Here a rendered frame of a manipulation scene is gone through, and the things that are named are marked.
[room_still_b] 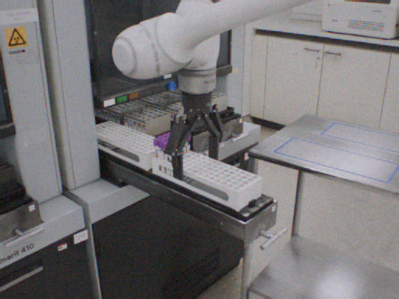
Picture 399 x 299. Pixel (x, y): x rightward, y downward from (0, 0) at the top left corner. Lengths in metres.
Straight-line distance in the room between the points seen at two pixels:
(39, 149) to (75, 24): 0.34
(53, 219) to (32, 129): 0.24
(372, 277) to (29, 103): 1.33
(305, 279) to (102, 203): 0.82
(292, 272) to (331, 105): 2.00
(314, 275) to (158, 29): 1.16
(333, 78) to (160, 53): 2.66
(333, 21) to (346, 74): 0.40
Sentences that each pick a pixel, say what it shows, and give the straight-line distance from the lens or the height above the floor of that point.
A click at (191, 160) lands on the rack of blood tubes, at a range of 1.11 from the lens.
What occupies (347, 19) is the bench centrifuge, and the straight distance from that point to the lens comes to 3.29.
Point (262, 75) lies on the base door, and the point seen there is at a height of 0.47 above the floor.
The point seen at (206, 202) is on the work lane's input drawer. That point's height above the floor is 0.81.
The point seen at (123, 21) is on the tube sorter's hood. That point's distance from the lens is 1.24.
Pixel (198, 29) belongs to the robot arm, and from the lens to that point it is 0.78.
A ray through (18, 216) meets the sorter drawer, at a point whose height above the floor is 0.78.
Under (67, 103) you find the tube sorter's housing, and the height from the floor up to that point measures 1.00.
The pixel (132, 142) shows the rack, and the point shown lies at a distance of 1.24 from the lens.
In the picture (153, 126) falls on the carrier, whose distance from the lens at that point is 1.38.
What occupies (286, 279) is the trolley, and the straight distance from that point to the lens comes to 1.64.
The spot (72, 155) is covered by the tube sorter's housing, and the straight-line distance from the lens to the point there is 1.23.
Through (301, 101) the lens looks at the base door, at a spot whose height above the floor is 0.33.
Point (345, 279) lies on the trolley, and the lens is 1.69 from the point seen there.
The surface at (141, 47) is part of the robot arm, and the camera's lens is 0.79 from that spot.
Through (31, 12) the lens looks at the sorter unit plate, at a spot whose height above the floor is 1.24.
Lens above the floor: 1.33
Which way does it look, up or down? 24 degrees down
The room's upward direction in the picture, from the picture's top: straight up
